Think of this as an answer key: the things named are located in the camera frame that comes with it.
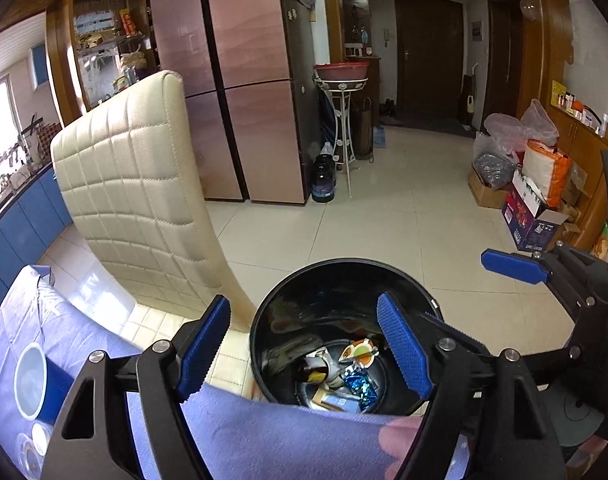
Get wooden display shelf cabinet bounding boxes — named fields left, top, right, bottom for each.
left=46, top=0, right=157, bottom=126

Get blue kitchen cabinets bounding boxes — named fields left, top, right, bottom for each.
left=0, top=165, right=75, bottom=331

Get orange white bag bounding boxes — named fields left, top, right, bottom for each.
left=523, top=139, right=572, bottom=209

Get clear round glass lid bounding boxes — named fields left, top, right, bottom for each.
left=15, top=422, right=52, bottom=480

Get white translucent plastic bag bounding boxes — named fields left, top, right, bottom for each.
left=484, top=99, right=560, bottom=153

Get blue plastic cup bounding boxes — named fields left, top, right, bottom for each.
left=13, top=342, right=77, bottom=421

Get black trash bin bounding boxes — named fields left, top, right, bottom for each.
left=249, top=258, right=445, bottom=417

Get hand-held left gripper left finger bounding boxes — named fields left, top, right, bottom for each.
left=40, top=294, right=232, bottom=480

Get blue printed tablecloth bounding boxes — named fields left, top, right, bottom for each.
left=0, top=265, right=472, bottom=480

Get blue red printed box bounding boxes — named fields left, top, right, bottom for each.
left=501, top=167, right=570, bottom=252

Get cream leather chair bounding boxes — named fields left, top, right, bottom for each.
left=50, top=70, right=259, bottom=401

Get white metal stand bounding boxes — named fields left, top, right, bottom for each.
left=313, top=77, right=372, bottom=200

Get red basin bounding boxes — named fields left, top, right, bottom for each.
left=313, top=60, right=372, bottom=82

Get wooden sideboard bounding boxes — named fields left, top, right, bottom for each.
left=549, top=80, right=608, bottom=261

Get clear bag with dark contents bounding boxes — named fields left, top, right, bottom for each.
left=471, top=132, right=520, bottom=192

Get brown cardboard box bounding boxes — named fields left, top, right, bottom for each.
left=468, top=170, right=515, bottom=209

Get dark glass jug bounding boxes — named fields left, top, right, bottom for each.
left=311, top=154, right=339, bottom=204

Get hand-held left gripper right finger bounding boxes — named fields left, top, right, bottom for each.
left=376, top=292, right=567, bottom=480

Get orange white paper carton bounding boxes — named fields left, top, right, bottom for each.
left=338, top=337, right=385, bottom=368

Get blue foil wrapper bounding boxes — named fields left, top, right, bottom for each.
left=344, top=365, right=380, bottom=408

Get white upright appliance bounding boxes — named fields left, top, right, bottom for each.
left=463, top=62, right=481, bottom=127

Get brown medicine bottle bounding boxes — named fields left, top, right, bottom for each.
left=296, top=357, right=335, bottom=386

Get copper refrigerator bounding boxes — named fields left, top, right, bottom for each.
left=149, top=0, right=321, bottom=206

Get dark wooden door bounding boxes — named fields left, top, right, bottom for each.
left=486, top=0, right=526, bottom=133
left=394, top=0, right=477, bottom=131

